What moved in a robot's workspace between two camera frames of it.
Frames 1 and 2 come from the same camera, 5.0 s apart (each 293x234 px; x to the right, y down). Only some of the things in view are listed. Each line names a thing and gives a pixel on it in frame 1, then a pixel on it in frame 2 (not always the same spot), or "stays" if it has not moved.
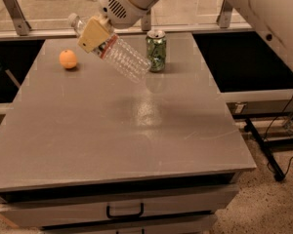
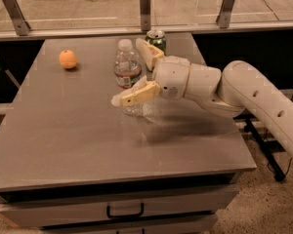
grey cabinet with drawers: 87,151 stays
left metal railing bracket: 21,26 stays
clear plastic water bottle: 119,55 to 128,71
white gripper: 117,4 to 171,77
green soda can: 156,50 stays
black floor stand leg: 267,150 stays
